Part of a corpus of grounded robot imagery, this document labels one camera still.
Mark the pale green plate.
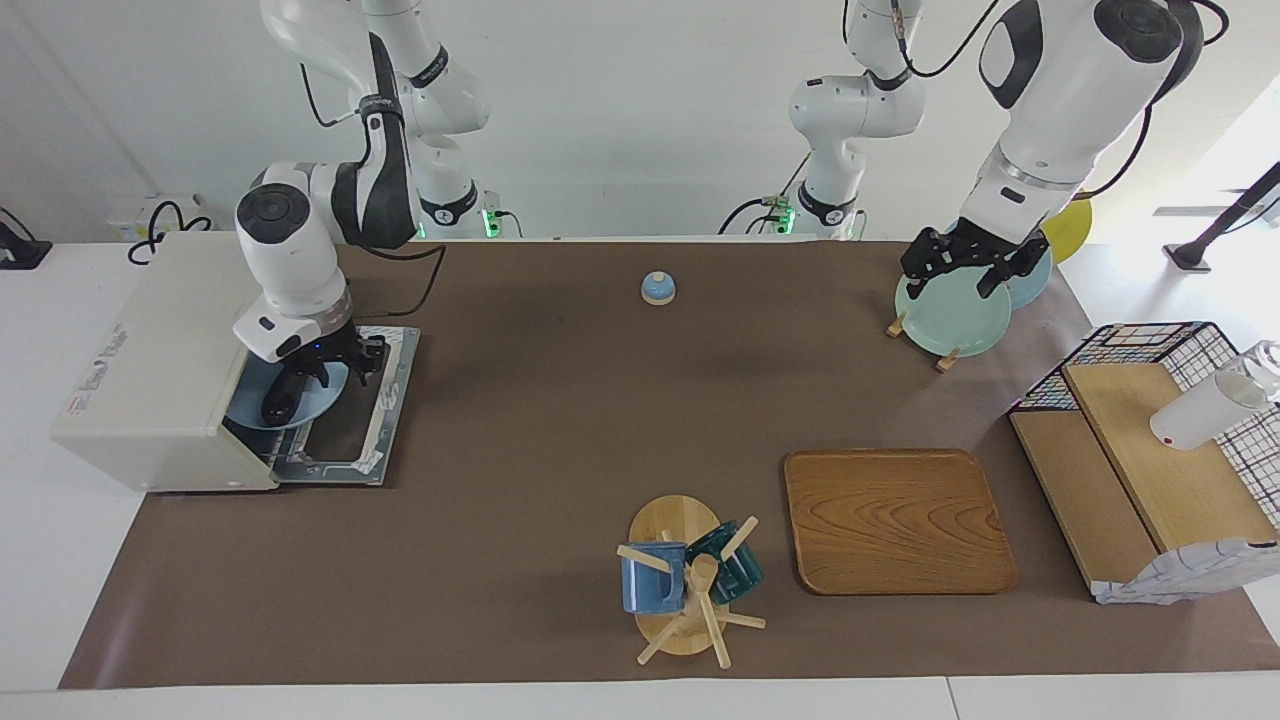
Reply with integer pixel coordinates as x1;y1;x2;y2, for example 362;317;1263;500
895;250;1013;358

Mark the black wire basket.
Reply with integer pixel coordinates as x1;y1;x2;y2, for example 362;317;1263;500
1008;322;1280;607

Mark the dark green mug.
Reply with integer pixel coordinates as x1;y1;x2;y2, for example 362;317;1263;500
685;520;765;605

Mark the black stand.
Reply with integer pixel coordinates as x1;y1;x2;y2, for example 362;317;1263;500
1165;160;1280;273

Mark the wooden plate rack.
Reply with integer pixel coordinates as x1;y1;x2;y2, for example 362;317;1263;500
886;310;963;373

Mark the wooden mug tree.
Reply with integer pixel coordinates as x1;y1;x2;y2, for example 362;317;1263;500
615;494;768;669

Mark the black clamp mount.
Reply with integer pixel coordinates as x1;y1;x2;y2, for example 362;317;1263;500
0;205;53;271

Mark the brown table mat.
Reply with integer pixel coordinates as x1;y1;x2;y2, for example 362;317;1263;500
58;238;1280;691

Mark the wooden step shelf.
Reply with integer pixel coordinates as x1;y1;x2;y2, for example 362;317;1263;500
1010;362;1280;591

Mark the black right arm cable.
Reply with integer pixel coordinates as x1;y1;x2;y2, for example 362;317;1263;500
298;60;449;314

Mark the dark purple eggplant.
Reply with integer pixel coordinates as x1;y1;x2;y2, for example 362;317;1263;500
262;375;323;426

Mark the blue mug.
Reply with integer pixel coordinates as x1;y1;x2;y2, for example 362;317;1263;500
621;541;689;615

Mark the cream toaster oven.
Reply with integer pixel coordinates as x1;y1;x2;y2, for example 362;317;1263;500
52;232;346;493

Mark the wooden serving tray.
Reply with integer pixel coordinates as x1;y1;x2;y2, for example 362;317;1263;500
783;448;1019;597

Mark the white cup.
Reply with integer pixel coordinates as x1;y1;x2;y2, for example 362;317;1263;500
1150;340;1280;451

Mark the yellow plate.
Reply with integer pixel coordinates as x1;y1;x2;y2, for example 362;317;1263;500
1040;195;1093;266

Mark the glass oven door silver handle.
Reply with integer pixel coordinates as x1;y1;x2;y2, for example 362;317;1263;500
268;325;421;488

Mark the small light blue plate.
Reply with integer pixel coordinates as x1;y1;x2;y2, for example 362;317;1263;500
225;355;351;432

